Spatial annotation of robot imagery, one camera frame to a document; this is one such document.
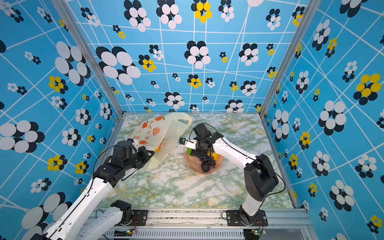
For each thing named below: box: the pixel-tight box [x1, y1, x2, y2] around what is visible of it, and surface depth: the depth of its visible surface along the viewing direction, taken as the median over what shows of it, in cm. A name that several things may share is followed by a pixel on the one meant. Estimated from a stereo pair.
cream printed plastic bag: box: [127, 112, 193, 171], surface depth 95 cm
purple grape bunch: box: [199, 151, 216, 168], surface depth 89 cm
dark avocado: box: [201, 161, 211, 173], surface depth 86 cm
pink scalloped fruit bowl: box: [183, 152, 223, 175], surface depth 90 cm
